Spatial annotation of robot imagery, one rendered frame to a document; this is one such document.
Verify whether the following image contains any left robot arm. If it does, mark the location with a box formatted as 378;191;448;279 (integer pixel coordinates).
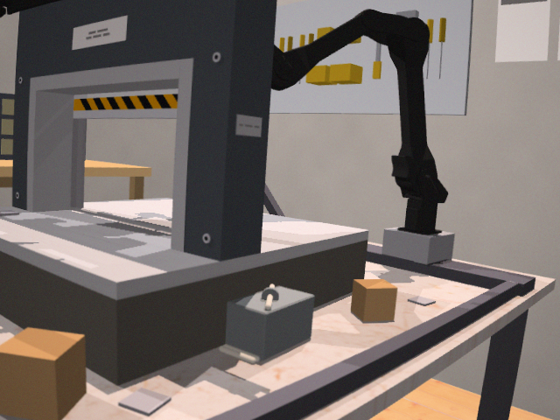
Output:
271;9;448;235

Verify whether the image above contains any brown cardboard box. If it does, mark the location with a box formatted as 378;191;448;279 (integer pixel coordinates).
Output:
351;279;397;321
0;327;87;420

